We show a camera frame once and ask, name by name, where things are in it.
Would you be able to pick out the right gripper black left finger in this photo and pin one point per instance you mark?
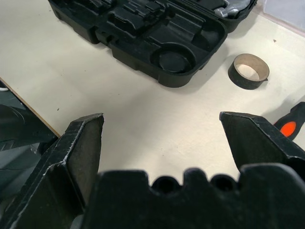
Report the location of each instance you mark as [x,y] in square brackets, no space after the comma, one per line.
[54,167]

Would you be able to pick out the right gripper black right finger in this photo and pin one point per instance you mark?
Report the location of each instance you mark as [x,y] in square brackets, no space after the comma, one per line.
[257,143]

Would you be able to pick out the black tape roll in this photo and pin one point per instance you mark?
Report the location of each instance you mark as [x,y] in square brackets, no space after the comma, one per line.
[238,77]

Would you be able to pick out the black tool case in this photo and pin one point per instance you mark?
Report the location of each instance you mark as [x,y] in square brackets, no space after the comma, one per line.
[147,31]

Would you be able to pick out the silver metal tool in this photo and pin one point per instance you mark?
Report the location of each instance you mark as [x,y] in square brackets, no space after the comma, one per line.
[230,10]

